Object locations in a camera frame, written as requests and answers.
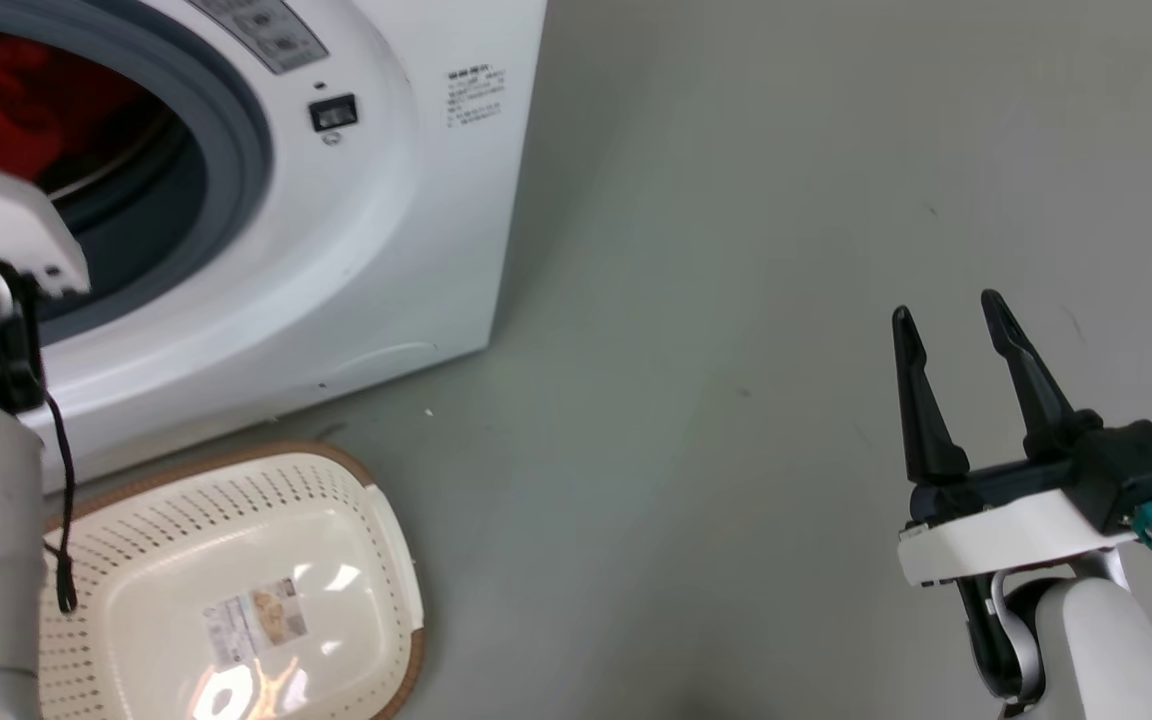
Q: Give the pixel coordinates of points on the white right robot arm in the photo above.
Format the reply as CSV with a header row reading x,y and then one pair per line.
x,y
1106,650

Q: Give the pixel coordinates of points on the black door latch socket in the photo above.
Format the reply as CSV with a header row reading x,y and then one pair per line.
x,y
333,113

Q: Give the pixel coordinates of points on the grey rubber door gasket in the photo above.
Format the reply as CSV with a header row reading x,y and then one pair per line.
x,y
236,120

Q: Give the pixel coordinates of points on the red clothes in drum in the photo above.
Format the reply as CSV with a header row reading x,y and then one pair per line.
x,y
26,100

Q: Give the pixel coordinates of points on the paper label in basket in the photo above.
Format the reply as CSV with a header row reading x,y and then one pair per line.
x,y
256,620

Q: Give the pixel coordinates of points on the white front-load washing machine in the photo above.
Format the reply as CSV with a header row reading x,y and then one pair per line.
x,y
406,220

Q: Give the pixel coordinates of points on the cream perforated laundry basket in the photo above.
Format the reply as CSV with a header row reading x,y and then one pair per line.
x,y
336,560

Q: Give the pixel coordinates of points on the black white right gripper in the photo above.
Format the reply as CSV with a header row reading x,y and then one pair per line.
x,y
1036,525

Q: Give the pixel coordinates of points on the grey label sticker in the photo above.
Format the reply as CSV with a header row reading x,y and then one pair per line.
x,y
266,30

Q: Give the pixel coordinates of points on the black printed text label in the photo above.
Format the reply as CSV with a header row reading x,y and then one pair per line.
x,y
476,97

